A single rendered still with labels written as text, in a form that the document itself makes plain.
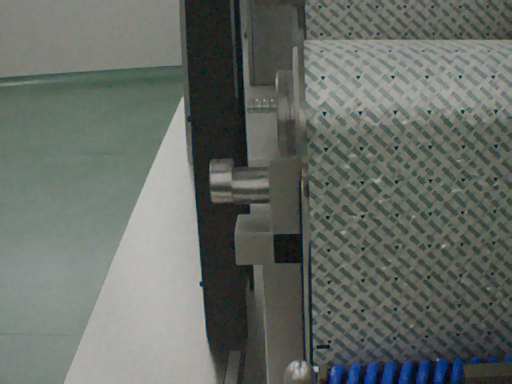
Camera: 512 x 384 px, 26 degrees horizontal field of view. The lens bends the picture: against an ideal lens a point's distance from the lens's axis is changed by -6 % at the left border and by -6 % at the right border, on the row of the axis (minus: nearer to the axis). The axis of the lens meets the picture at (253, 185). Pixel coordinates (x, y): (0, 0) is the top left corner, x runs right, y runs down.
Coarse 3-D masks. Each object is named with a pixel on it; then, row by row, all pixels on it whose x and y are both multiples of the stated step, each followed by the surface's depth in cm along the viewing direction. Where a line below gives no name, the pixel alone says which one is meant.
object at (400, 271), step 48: (336, 192) 96; (384, 192) 96; (432, 192) 95; (480, 192) 95; (336, 240) 97; (384, 240) 97; (432, 240) 97; (480, 240) 96; (336, 288) 99; (384, 288) 98; (432, 288) 98; (480, 288) 98; (336, 336) 100; (384, 336) 100; (432, 336) 100; (480, 336) 99
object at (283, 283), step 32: (288, 160) 103; (256, 192) 105; (288, 192) 104; (256, 224) 107; (288, 224) 105; (256, 256) 106; (288, 256) 106; (288, 288) 108; (288, 320) 109; (288, 352) 110
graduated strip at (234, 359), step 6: (228, 354) 133; (234, 354) 133; (240, 354) 133; (246, 354) 133; (228, 360) 132; (234, 360) 132; (240, 360) 132; (228, 366) 130; (234, 366) 130; (240, 366) 130; (228, 372) 129; (234, 372) 129; (240, 372) 129; (228, 378) 127; (234, 378) 127; (240, 378) 127
